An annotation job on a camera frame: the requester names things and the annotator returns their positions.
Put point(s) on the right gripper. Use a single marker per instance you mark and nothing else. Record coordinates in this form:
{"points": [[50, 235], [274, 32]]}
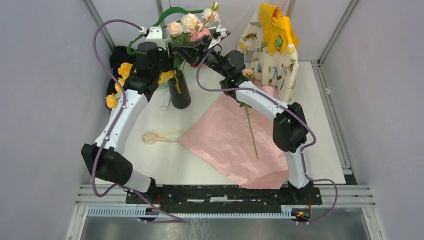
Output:
{"points": [[191, 51]]}

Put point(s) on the yellow rose stem bunch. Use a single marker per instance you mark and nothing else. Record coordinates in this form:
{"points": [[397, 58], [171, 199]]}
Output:
{"points": [[143, 80]]}

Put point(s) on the beige printed ribbon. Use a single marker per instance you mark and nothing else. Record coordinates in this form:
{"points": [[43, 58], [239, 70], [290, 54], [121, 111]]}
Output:
{"points": [[162, 136]]}

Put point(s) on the pink wrapping paper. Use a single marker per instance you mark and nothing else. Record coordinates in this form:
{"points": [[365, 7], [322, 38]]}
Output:
{"points": [[237, 142]]}

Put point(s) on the cream pink rose stem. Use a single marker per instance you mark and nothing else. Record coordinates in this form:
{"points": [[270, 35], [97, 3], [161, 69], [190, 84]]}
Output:
{"points": [[193, 27]]}

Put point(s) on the single cream rose stem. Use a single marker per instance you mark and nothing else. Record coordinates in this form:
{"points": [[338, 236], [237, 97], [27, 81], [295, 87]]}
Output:
{"points": [[175, 29]]}

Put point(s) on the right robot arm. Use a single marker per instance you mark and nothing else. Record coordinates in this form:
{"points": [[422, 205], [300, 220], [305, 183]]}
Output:
{"points": [[289, 127]]}

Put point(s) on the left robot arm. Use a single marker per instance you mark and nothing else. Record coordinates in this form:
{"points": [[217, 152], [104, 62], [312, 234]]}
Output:
{"points": [[104, 158]]}

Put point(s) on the black cylindrical vase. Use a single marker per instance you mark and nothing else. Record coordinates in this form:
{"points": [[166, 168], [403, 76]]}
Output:
{"points": [[183, 100]]}

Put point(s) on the green clothes hanger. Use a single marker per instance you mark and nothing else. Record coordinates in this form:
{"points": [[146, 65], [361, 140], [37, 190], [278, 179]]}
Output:
{"points": [[170, 11]]}

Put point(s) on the black cloth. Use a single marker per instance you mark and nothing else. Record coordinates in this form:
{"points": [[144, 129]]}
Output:
{"points": [[119, 56]]}

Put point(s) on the yellow cartoon child jacket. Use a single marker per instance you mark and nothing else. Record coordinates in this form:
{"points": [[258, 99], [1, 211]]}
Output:
{"points": [[271, 40]]}

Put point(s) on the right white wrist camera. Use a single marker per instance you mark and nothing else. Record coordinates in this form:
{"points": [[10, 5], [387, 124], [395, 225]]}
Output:
{"points": [[218, 34]]}

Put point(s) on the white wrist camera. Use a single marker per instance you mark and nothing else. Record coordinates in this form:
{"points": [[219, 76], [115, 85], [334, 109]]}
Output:
{"points": [[218, 34], [153, 34]]}

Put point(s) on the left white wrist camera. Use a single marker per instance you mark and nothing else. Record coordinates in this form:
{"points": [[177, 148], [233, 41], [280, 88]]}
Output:
{"points": [[153, 34]]}

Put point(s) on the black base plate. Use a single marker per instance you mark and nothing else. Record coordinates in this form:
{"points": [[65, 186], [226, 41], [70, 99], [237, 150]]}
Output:
{"points": [[230, 199]]}

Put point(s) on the white slotted cable duct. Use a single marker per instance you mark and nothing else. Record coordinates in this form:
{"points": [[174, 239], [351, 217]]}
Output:
{"points": [[114, 205]]}

